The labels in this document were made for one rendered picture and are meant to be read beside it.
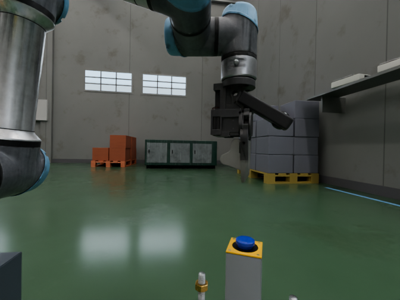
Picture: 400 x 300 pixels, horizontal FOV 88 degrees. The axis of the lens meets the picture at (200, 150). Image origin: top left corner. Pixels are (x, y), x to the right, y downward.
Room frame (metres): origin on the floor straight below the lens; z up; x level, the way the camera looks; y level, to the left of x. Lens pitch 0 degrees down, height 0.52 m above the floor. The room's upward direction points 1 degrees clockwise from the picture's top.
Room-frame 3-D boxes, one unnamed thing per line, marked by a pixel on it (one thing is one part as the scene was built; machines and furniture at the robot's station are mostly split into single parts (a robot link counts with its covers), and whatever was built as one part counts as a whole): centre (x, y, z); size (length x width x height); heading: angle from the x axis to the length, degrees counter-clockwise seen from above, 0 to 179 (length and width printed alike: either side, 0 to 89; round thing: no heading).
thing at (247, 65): (0.45, -0.08, 0.68); 0.08 x 0.08 x 0.05
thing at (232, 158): (0.43, -0.07, 0.50); 0.06 x 0.03 x 0.09; 72
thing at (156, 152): (6.07, 0.59, 0.36); 1.83 x 1.71 x 0.72; 99
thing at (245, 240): (0.44, -0.10, 0.32); 0.04 x 0.04 x 0.02
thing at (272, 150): (3.93, -1.36, 0.66); 1.38 x 0.88 x 1.31; 9
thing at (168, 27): (0.43, 0.02, 0.76); 0.11 x 0.11 x 0.08; 88
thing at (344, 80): (2.55, -1.88, 1.37); 0.40 x 0.38 x 0.10; 9
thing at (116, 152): (5.98, 2.40, 0.41); 1.34 x 0.96 x 0.83; 9
